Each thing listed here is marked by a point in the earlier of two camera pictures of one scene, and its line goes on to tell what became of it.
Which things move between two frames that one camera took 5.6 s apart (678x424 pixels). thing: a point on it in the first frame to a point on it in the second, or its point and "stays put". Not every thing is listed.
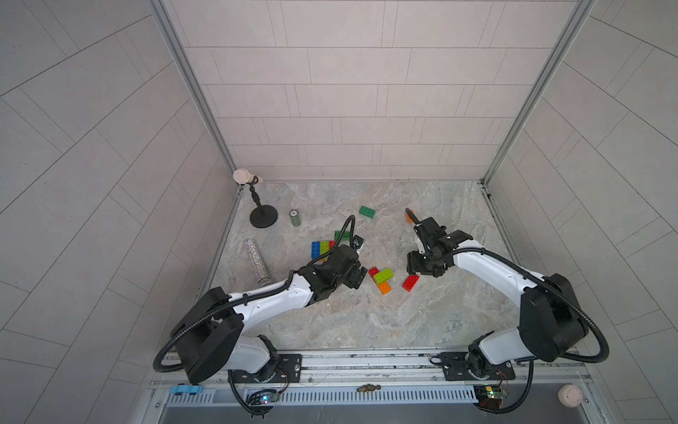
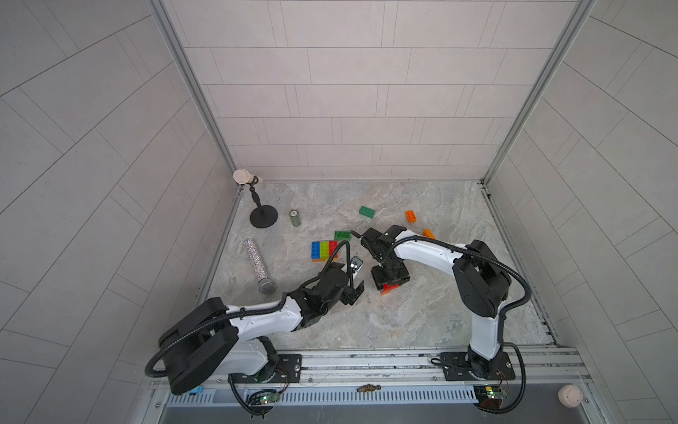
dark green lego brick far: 366,211 stays put
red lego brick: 410,283 to 388,288
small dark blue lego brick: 315,249 stays put
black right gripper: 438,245 to 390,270
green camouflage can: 295,217 stays put
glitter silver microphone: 261,273 stays put
